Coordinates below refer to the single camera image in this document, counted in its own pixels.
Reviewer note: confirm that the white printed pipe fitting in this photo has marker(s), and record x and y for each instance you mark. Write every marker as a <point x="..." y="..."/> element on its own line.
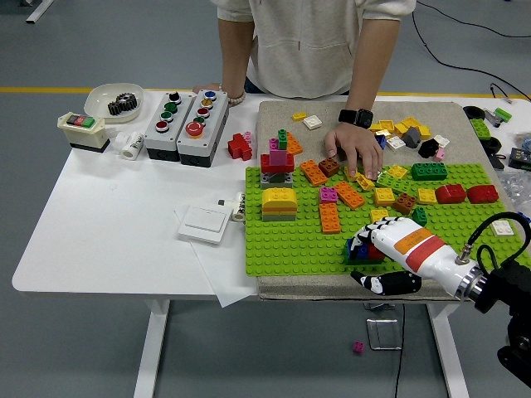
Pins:
<point x="239" y="207"/>

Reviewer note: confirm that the grey flat brick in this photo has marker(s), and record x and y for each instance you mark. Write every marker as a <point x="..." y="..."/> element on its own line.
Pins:
<point x="279" y="216"/>

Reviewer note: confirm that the pink tall brick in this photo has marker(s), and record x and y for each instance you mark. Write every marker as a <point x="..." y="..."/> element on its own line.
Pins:
<point x="278" y="157"/>

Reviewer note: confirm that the grey sloped brick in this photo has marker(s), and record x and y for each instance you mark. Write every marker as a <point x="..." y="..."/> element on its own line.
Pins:
<point x="412" y="137"/>

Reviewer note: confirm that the small lime brick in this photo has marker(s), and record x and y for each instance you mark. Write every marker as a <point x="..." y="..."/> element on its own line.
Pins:
<point x="503" y="113"/>

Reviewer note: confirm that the yellow rounded brick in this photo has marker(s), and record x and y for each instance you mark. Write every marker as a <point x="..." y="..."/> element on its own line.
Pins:
<point x="279" y="196"/>

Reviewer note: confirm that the magenta square brick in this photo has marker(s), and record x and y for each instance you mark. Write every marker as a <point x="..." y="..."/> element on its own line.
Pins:
<point x="359" y="347"/>

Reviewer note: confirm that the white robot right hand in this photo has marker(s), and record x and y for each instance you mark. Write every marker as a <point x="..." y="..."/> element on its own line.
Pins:
<point x="415" y="244"/>

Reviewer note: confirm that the blue square brick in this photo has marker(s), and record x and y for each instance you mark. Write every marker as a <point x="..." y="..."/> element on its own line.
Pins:
<point x="363" y="253"/>
<point x="383" y="142"/>

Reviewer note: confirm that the small pink brick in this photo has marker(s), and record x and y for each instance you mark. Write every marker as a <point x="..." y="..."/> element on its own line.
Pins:
<point x="274" y="144"/>
<point x="440" y="155"/>
<point x="247" y="136"/>

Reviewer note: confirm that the orange long brick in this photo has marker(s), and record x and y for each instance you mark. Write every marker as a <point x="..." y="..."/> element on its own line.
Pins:
<point x="296" y="146"/>
<point x="349" y="195"/>
<point x="330" y="218"/>
<point x="313" y="172"/>

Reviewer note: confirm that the small green tall brick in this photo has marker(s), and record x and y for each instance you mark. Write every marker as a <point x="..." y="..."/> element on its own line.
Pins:
<point x="419" y="216"/>
<point x="282" y="140"/>

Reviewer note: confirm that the person's right forearm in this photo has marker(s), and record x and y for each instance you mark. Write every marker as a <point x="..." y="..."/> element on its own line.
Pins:
<point x="235" y="54"/>

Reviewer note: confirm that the black display module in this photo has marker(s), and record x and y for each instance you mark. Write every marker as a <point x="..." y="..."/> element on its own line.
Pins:
<point x="520" y="156"/>

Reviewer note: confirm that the cream switch box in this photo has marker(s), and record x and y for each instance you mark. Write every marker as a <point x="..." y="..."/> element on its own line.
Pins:
<point x="83" y="132"/>

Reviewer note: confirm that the white pipe tee fitting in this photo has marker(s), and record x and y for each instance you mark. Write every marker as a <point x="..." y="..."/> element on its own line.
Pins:
<point x="132" y="145"/>

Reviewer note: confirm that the grey emergency-stop button box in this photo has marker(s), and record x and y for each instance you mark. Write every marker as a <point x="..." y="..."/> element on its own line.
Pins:
<point x="215" y="120"/>

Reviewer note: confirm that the black brick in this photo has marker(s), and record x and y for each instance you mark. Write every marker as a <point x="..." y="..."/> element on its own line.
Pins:
<point x="428" y="148"/>

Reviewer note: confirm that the clear plastic bag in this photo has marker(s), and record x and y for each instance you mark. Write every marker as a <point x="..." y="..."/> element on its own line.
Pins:
<point x="516" y="188"/>

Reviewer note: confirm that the person's left hand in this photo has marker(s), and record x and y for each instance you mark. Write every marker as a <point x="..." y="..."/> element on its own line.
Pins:
<point x="357" y="144"/>

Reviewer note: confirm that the white table leg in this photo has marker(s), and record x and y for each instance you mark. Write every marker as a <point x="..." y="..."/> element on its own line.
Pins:
<point x="446" y="348"/>
<point x="151" y="348"/>

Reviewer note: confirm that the person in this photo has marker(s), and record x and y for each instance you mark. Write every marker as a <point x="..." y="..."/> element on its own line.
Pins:
<point x="298" y="41"/>

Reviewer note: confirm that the orange thin plate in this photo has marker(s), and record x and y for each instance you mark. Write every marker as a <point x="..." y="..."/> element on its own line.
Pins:
<point x="279" y="208"/>

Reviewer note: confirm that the white bowl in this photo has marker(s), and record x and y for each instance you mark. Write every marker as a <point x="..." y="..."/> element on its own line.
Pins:
<point x="99" y="97"/>

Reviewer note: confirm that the metal floor socket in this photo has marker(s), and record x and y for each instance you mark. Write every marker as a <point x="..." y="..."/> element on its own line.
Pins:
<point x="383" y="333"/>

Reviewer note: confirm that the pink square brick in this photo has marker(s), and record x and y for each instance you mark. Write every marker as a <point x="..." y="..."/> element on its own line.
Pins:
<point x="328" y="195"/>

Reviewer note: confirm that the black metal gear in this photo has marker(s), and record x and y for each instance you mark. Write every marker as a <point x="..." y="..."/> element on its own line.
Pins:
<point x="129" y="101"/>
<point x="116" y="108"/>

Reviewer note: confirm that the person's left forearm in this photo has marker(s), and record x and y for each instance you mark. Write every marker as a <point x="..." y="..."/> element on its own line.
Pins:
<point x="369" y="62"/>

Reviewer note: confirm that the dark green long brick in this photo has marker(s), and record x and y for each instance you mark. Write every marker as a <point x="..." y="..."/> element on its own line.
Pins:
<point x="429" y="172"/>
<point x="361" y="261"/>

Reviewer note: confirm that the grey-brown mat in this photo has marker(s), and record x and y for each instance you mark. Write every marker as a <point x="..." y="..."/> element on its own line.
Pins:
<point x="274" y="116"/>

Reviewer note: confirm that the white desk foot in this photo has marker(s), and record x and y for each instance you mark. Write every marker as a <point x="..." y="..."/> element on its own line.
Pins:
<point x="39" y="10"/>

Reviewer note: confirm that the grey four-button box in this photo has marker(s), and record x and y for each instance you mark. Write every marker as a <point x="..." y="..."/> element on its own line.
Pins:
<point x="155" y="141"/>

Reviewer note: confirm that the red wide brick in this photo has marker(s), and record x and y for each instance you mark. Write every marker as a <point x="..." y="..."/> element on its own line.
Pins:
<point x="267" y="163"/>

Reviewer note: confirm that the brown square brick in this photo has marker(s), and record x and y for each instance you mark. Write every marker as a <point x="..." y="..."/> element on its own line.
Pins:
<point x="405" y="203"/>
<point x="329" y="168"/>

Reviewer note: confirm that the lime green baseplate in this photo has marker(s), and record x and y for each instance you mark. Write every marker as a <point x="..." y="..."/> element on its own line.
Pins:
<point x="290" y="248"/>

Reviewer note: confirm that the grey arch brick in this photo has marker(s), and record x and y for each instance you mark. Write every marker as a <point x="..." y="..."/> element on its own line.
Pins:
<point x="267" y="181"/>

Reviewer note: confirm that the red cross-shaped brick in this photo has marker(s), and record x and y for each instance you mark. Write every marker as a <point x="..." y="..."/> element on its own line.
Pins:
<point x="238" y="146"/>

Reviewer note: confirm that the small yellow brick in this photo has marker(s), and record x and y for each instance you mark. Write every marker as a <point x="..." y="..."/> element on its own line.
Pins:
<point x="299" y="116"/>
<point x="385" y="134"/>

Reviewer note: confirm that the lime long brick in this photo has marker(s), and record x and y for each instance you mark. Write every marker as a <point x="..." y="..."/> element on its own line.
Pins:
<point x="394" y="182"/>
<point x="480" y="127"/>

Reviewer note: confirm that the yellow square brick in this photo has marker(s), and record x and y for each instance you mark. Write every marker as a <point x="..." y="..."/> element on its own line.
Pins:
<point x="384" y="197"/>
<point x="377" y="213"/>
<point x="398" y="171"/>
<point x="427" y="196"/>

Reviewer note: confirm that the white square tile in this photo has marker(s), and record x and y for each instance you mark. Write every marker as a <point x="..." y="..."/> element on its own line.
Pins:
<point x="312" y="122"/>
<point x="502" y="228"/>
<point x="396" y="143"/>
<point x="442" y="141"/>

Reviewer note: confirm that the white wall switch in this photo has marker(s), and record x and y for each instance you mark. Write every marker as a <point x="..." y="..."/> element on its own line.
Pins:
<point x="205" y="224"/>

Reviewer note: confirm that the small metal part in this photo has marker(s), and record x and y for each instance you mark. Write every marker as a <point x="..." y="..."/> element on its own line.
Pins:
<point x="491" y="117"/>

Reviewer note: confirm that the white paper sheet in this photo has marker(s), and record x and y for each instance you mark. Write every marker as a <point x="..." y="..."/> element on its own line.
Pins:
<point x="224" y="286"/>

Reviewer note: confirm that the black wristwatch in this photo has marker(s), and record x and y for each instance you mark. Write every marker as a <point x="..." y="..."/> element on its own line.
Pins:
<point x="356" y="117"/>

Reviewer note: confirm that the person's right hand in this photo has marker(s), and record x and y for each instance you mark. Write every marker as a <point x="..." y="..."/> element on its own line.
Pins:
<point x="207" y="87"/>

